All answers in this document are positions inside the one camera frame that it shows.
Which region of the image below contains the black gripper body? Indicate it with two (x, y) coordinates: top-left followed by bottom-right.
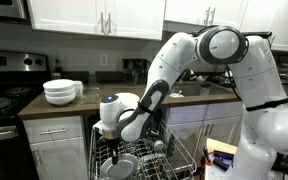
(103, 137), (122, 152)

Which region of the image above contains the small white cup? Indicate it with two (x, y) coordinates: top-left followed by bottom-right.
(153, 139), (165, 151)

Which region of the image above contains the clear glass food container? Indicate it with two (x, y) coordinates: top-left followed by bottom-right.
(78, 87), (102, 105)

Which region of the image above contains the white base cabinet door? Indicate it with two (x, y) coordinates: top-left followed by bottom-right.
(28, 137), (89, 180)

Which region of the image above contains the black plastic rack insert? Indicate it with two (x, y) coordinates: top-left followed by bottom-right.
(166, 133), (177, 158)

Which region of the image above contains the white kitchen drawer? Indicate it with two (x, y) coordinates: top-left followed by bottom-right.
(22, 115), (85, 145)

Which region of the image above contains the white ceramic mug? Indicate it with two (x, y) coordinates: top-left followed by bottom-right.
(73, 80), (84, 98)

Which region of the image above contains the clear glass jar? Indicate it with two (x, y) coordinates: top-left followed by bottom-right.
(87, 69), (100, 91)

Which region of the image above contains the white ceramic bowl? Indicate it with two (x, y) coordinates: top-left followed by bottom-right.
(44, 88), (76, 99)
(45, 92), (77, 107)
(42, 78), (76, 93)

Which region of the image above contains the black coffee maker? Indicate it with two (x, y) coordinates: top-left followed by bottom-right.
(121, 58), (152, 87)

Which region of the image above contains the white sink base cabinet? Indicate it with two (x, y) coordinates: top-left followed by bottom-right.
(163, 101), (246, 164)

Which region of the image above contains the dark glass bottle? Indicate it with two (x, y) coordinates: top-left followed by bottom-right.
(54, 58), (64, 80)

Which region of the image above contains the steel kitchen sink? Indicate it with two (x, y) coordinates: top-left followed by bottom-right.
(168, 81), (234, 99)

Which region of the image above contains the steel sink faucet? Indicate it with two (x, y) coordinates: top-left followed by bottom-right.
(179, 68), (196, 83)

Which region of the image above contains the light wooden board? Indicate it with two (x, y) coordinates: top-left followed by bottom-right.
(205, 137), (238, 156)

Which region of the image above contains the purple and black box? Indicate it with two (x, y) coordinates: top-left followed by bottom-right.
(212, 149), (235, 172)

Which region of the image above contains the black steel stove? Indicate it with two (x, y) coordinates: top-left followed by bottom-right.
(0, 49), (50, 180)

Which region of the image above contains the steel microwave oven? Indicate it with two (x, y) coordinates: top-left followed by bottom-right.
(0, 0), (30, 25)

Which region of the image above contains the white wire dishwasher rack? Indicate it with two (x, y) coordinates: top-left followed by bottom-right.
(88, 118), (198, 180)

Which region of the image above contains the white wall outlet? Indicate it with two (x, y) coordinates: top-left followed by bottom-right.
(99, 53), (109, 67)

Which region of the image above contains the orange handled tool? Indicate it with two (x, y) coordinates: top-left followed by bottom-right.
(202, 146), (214, 167)

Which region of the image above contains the white cabinet with steel handles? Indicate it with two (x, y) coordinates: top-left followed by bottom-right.
(27, 0), (167, 41)

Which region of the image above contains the white wall cabinet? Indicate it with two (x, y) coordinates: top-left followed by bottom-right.
(163, 0), (288, 52)

